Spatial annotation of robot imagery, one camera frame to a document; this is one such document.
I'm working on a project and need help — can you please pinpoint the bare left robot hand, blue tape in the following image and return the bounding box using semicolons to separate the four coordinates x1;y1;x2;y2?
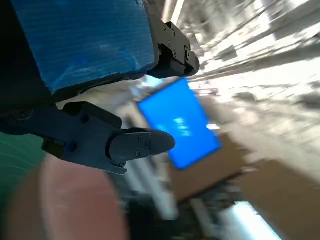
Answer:
0;0;200;175

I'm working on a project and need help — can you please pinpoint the pink bowl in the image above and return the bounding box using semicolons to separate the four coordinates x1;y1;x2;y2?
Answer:
4;157;131;240

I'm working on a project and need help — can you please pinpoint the blue screen monitor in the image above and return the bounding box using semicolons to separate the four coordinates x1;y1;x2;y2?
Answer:
136;77;223;171

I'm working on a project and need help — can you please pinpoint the green cutting mat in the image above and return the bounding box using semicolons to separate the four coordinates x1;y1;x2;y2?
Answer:
0;131;51;201

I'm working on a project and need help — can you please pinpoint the brown cardboard box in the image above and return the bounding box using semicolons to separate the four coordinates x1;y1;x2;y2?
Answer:
172;132;320;240

